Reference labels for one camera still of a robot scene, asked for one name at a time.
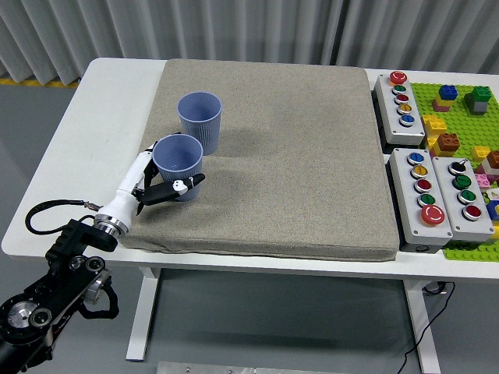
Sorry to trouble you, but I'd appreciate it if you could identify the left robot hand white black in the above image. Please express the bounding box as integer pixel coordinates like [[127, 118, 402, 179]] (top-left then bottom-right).
[[96, 142, 207, 231]]

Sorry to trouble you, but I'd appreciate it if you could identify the blue ribbed plastic cup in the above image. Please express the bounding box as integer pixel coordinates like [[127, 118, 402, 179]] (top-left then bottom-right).
[[151, 134, 205, 202], [177, 91, 223, 156]]

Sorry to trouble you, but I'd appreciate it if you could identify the white table leg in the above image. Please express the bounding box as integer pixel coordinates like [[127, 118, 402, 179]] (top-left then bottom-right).
[[403, 278, 441, 374], [125, 266, 161, 362]]

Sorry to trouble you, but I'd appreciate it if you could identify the grey-brown fabric mat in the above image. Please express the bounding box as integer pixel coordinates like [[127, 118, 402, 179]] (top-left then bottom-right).
[[114, 58, 402, 263]]

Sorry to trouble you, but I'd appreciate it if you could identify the grey pleated curtain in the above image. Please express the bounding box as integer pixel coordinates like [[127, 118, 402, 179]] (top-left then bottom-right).
[[0, 0, 499, 85]]

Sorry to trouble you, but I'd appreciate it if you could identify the grey five-button control box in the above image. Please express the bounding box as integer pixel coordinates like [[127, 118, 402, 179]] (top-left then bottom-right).
[[388, 147, 455, 247], [373, 71, 426, 147]]

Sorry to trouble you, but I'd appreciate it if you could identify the brown orange brick stack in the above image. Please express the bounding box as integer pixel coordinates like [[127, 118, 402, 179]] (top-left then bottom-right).
[[426, 132, 461, 159]]

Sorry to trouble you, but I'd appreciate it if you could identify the blue yellow pink brick stack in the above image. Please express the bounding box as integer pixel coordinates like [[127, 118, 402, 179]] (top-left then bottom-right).
[[431, 84, 460, 113]]

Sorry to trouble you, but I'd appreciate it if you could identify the green brick baseplate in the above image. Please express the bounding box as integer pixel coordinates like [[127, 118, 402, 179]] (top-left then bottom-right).
[[411, 81, 499, 263]]

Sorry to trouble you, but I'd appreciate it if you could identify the grey control box black knob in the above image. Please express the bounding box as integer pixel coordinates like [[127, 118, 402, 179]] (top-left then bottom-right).
[[431, 155, 496, 243]]

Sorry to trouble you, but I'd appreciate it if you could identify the green grey brick stack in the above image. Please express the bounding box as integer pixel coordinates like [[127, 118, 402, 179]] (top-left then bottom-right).
[[462, 86, 493, 116]]

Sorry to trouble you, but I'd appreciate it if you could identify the brown white pink brick stack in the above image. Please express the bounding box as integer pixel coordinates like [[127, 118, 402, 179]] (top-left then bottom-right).
[[476, 150, 499, 184]]

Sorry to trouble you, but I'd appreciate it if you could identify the black floor cable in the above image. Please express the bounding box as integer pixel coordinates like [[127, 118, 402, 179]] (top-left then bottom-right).
[[397, 280, 456, 374]]

